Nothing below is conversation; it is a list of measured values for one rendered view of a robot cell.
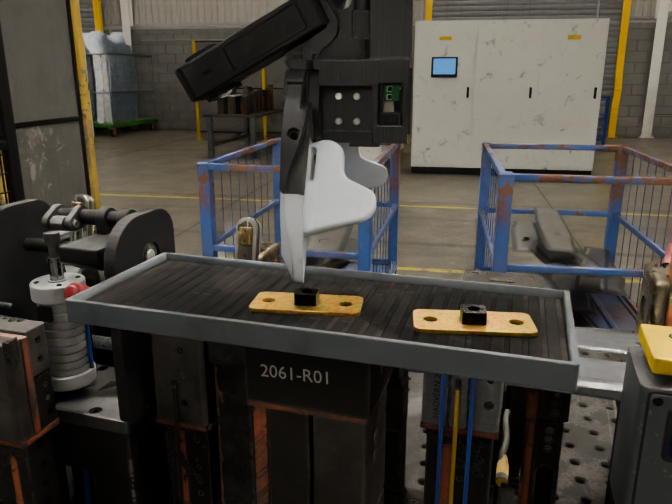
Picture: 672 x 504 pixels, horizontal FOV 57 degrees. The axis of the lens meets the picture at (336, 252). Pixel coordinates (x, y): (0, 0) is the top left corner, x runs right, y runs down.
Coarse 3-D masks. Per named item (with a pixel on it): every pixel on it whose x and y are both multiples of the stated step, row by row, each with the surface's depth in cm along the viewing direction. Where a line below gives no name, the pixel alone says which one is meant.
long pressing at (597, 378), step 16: (576, 336) 81; (592, 336) 81; (608, 336) 81; (624, 336) 81; (608, 352) 77; (624, 352) 77; (592, 368) 72; (608, 368) 72; (624, 368) 72; (512, 384) 71; (592, 384) 68; (608, 384) 68
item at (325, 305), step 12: (300, 288) 48; (312, 288) 48; (264, 300) 48; (276, 300) 48; (288, 300) 48; (300, 300) 47; (312, 300) 46; (324, 300) 48; (336, 300) 48; (348, 300) 48; (360, 300) 48; (264, 312) 46; (276, 312) 46; (288, 312) 46; (300, 312) 46; (312, 312) 46; (324, 312) 45; (336, 312) 45; (348, 312) 45
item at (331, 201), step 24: (312, 144) 40; (336, 144) 40; (312, 168) 40; (336, 168) 39; (312, 192) 39; (336, 192) 39; (360, 192) 39; (288, 216) 38; (312, 216) 39; (336, 216) 38; (360, 216) 38; (288, 240) 38; (288, 264) 39
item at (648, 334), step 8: (640, 328) 44; (648, 328) 43; (656, 328) 43; (664, 328) 43; (640, 336) 43; (648, 336) 42; (656, 336) 42; (664, 336) 42; (648, 344) 41; (656, 344) 41; (664, 344) 41; (648, 352) 40; (656, 352) 40; (664, 352) 40; (648, 360) 40; (656, 360) 39; (664, 360) 39; (656, 368) 39; (664, 368) 39
